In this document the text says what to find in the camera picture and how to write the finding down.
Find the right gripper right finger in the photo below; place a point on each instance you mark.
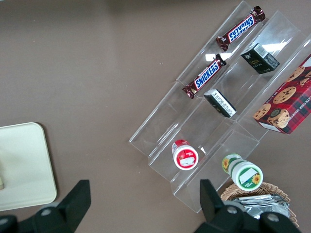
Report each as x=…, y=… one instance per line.
x=216, y=216

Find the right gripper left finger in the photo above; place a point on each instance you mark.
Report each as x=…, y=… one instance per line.
x=65, y=213

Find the cream plastic tray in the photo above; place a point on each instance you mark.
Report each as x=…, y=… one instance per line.
x=26, y=165

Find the light wicker basket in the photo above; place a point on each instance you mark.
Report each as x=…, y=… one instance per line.
x=274, y=190

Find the aluminium foil container stack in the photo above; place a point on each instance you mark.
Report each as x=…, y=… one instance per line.
x=264, y=205

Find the green sunflower lidded cup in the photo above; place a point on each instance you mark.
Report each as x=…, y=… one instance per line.
x=243, y=172

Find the red lidded cup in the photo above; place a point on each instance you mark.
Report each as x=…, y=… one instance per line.
x=185, y=157

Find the clear acrylic stepped stand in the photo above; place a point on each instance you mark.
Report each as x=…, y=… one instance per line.
x=218, y=136

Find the small black box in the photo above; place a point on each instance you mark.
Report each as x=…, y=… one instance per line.
x=219, y=103
x=260, y=59

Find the red tartan cookie box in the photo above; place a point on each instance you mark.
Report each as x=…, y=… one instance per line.
x=286, y=102

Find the Snickers chocolate bar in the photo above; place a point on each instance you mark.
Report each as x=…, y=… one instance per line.
x=205, y=77
x=240, y=29

